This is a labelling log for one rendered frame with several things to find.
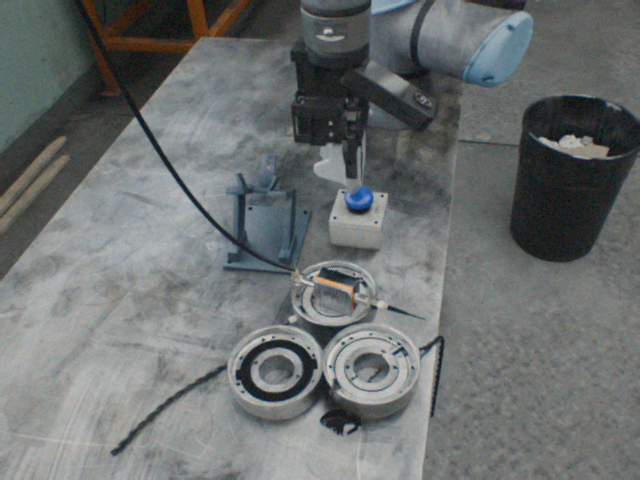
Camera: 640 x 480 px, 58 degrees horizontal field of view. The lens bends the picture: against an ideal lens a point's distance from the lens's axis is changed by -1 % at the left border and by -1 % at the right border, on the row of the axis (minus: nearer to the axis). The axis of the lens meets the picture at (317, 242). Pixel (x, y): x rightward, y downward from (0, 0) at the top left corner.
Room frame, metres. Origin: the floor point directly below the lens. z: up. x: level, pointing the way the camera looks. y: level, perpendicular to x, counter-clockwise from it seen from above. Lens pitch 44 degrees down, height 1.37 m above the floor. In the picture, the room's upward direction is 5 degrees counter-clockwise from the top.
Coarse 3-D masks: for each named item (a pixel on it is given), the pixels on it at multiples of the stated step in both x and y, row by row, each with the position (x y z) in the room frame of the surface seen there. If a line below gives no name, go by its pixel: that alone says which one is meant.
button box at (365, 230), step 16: (336, 208) 0.61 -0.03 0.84; (352, 208) 0.61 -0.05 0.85; (368, 208) 0.60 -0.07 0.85; (384, 208) 0.61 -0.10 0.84; (336, 224) 0.59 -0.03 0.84; (352, 224) 0.58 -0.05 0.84; (368, 224) 0.58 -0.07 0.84; (384, 224) 0.60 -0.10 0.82; (336, 240) 0.59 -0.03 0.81; (352, 240) 0.58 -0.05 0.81; (368, 240) 0.57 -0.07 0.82
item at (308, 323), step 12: (312, 264) 0.51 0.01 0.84; (324, 264) 0.52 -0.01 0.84; (336, 264) 0.52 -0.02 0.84; (348, 264) 0.51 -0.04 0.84; (312, 276) 0.51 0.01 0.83; (360, 276) 0.50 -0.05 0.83; (372, 276) 0.49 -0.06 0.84; (300, 288) 0.49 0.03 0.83; (372, 288) 0.48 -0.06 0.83; (300, 300) 0.47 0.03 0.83; (312, 300) 0.47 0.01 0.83; (300, 312) 0.44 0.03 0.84; (324, 312) 0.45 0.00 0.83; (336, 312) 0.44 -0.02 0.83; (372, 312) 0.44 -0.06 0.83; (300, 324) 0.44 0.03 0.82; (312, 324) 0.42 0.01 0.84; (324, 324) 0.42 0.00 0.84; (336, 324) 0.42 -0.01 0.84; (348, 324) 0.42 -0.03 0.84; (324, 336) 0.42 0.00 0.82
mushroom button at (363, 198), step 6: (360, 192) 0.61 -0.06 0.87; (366, 192) 0.61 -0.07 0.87; (348, 198) 0.61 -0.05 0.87; (354, 198) 0.60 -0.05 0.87; (360, 198) 0.60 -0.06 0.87; (366, 198) 0.60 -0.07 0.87; (372, 198) 0.61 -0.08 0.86; (348, 204) 0.60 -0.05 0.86; (354, 204) 0.60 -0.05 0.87; (360, 204) 0.59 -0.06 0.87; (366, 204) 0.60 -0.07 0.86
